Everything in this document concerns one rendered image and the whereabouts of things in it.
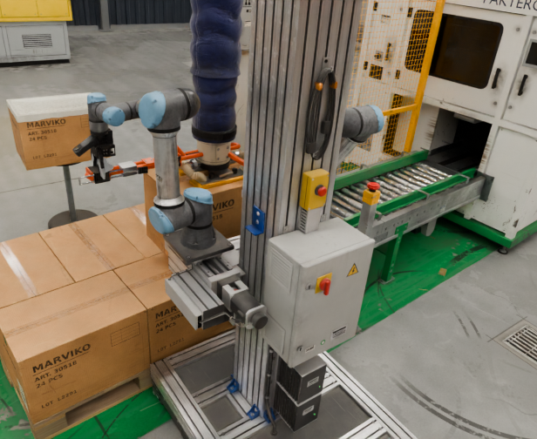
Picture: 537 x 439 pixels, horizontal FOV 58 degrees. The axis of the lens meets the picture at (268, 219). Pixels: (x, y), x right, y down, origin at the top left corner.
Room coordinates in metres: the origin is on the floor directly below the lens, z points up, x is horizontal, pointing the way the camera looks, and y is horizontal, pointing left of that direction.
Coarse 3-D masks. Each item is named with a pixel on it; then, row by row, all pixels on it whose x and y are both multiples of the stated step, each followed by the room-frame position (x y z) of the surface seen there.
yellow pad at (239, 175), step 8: (232, 168) 2.31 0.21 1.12; (208, 176) 2.22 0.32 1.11; (216, 176) 2.25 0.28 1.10; (224, 176) 2.26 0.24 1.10; (232, 176) 2.26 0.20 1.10; (240, 176) 2.28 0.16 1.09; (192, 184) 2.17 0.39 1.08; (200, 184) 2.15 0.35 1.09; (208, 184) 2.16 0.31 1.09; (216, 184) 2.18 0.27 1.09; (224, 184) 2.21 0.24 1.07
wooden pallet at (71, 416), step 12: (144, 372) 1.81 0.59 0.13; (12, 384) 1.68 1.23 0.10; (120, 384) 1.72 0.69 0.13; (132, 384) 1.82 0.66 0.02; (144, 384) 1.80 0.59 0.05; (96, 396) 1.63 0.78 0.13; (108, 396) 1.72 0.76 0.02; (120, 396) 1.73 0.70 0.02; (24, 408) 1.52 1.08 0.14; (72, 408) 1.55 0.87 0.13; (84, 408) 1.64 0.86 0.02; (96, 408) 1.65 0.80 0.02; (108, 408) 1.67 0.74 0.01; (48, 420) 1.48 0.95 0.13; (60, 420) 1.51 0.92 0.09; (72, 420) 1.57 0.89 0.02; (84, 420) 1.58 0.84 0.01; (36, 432) 1.44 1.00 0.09; (48, 432) 1.47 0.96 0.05; (60, 432) 1.50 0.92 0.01
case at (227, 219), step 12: (228, 168) 2.41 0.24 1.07; (144, 180) 2.28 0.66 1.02; (180, 180) 2.21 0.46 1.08; (240, 180) 2.27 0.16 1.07; (144, 192) 2.29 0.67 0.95; (156, 192) 2.18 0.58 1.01; (180, 192) 2.08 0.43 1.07; (216, 192) 2.12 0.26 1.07; (228, 192) 2.16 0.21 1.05; (240, 192) 2.21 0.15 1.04; (216, 204) 2.12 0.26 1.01; (228, 204) 2.16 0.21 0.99; (240, 204) 2.21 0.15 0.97; (216, 216) 2.12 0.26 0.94; (228, 216) 2.17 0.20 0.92; (240, 216) 2.21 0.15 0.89; (216, 228) 2.12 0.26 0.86; (228, 228) 2.17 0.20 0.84; (240, 228) 2.22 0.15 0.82; (156, 240) 2.20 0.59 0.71
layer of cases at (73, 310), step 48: (48, 240) 2.36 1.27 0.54; (96, 240) 2.40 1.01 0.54; (144, 240) 2.44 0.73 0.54; (0, 288) 1.90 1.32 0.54; (48, 288) 1.93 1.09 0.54; (96, 288) 1.96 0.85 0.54; (144, 288) 1.99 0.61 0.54; (0, 336) 1.68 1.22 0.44; (48, 336) 1.60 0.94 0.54; (96, 336) 1.66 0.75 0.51; (144, 336) 1.82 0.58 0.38; (192, 336) 2.01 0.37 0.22; (48, 384) 1.50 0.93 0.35; (96, 384) 1.64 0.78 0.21
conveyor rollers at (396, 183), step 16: (384, 176) 3.74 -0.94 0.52; (400, 176) 3.74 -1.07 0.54; (416, 176) 3.74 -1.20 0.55; (432, 176) 3.81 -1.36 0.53; (448, 176) 3.81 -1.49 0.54; (336, 192) 3.31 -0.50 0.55; (352, 192) 3.32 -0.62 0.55; (384, 192) 3.40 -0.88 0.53; (400, 192) 3.41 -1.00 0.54; (336, 208) 3.06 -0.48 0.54; (352, 208) 3.07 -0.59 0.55; (400, 208) 3.18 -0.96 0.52
